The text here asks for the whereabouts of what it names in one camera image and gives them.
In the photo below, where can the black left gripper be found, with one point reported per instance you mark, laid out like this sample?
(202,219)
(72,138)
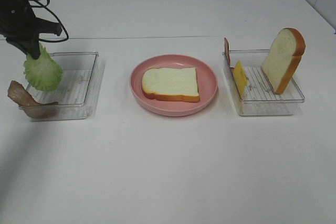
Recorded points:
(21,27)

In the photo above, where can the green lettuce leaf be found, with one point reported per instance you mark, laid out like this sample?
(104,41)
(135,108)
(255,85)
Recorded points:
(44,73)

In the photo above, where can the bread slice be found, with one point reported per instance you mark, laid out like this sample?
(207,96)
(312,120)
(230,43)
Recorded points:
(283,58)
(171,84)

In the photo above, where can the clear left plastic tray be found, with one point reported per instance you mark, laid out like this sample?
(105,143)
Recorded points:
(77,95)

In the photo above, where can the clear plastic tray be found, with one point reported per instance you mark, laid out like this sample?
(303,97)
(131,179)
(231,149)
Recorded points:
(77,95)
(259,98)

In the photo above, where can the pink round plate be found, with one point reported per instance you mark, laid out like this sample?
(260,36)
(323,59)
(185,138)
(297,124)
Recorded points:
(206,79)

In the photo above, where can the yellow cheese slice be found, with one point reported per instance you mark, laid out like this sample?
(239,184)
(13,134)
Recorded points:
(241,82)

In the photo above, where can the clear right plastic tray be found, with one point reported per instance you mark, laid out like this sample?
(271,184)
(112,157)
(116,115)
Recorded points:
(259,98)

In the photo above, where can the upright bread slice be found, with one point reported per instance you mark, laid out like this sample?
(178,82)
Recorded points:
(283,58)

